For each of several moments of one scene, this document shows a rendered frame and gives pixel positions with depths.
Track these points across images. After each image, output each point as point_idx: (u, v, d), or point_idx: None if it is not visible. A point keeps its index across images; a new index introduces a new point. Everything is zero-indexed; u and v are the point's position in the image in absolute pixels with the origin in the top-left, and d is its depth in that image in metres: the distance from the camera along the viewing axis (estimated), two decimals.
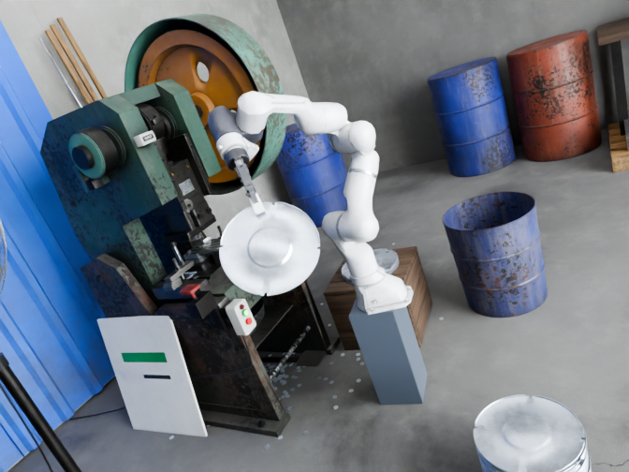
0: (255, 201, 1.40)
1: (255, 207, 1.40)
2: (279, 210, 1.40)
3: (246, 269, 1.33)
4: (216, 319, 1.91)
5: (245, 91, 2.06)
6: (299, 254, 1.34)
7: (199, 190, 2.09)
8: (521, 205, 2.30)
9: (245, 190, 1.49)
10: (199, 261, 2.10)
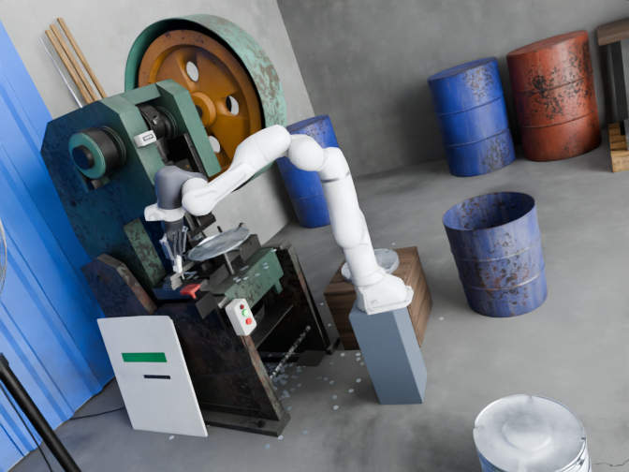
0: (180, 261, 1.78)
1: (180, 265, 1.77)
2: (236, 243, 2.02)
3: (216, 239, 2.19)
4: (216, 319, 1.91)
5: None
6: (203, 254, 2.05)
7: None
8: (521, 205, 2.30)
9: (168, 249, 1.68)
10: (199, 261, 2.10)
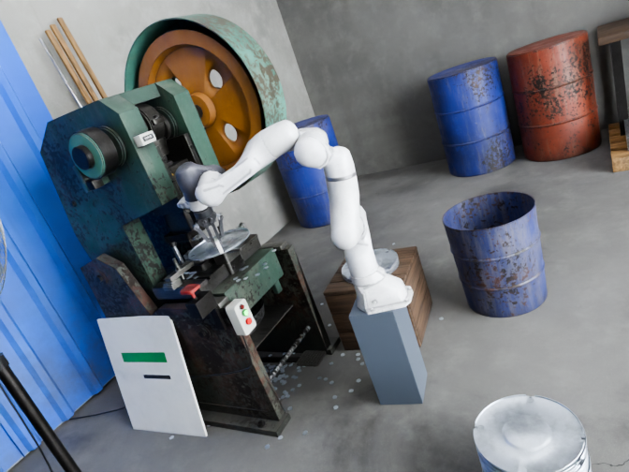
0: (222, 243, 1.96)
1: (221, 247, 1.96)
2: None
3: (208, 254, 2.03)
4: (216, 319, 1.91)
5: (188, 40, 2.08)
6: (238, 237, 2.10)
7: None
8: (521, 205, 2.30)
9: (201, 233, 1.88)
10: (199, 261, 2.10)
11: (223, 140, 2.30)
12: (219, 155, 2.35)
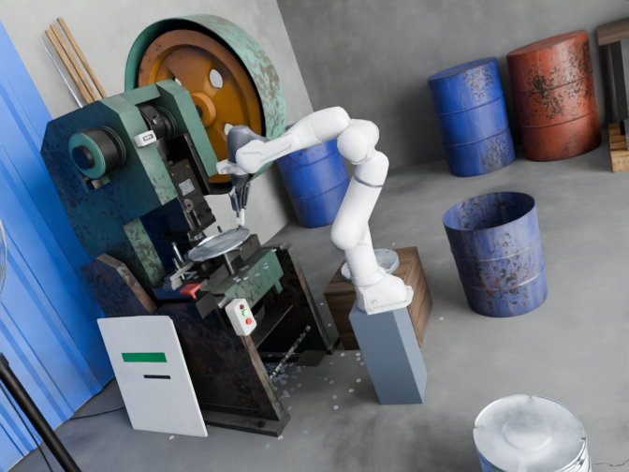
0: (242, 214, 1.98)
1: (242, 218, 1.97)
2: (199, 257, 2.02)
3: (238, 235, 2.12)
4: (216, 319, 1.91)
5: (253, 122, 2.12)
6: (208, 243, 2.16)
7: (199, 190, 2.09)
8: (521, 205, 2.30)
9: (236, 201, 1.88)
10: (199, 261, 2.10)
11: None
12: None
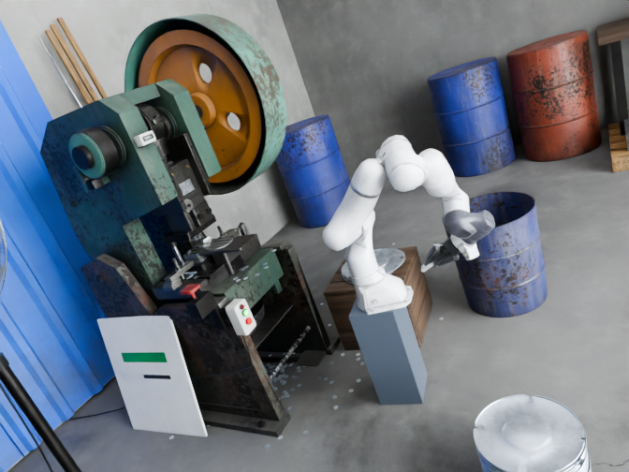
0: (424, 263, 2.04)
1: (424, 264, 2.06)
2: None
3: (390, 265, 2.25)
4: (216, 319, 1.91)
5: (169, 43, 2.13)
6: (379, 255, 2.39)
7: (199, 190, 2.09)
8: (521, 205, 2.30)
9: (449, 258, 1.99)
10: (199, 261, 2.10)
11: (228, 133, 2.26)
12: (230, 150, 2.30)
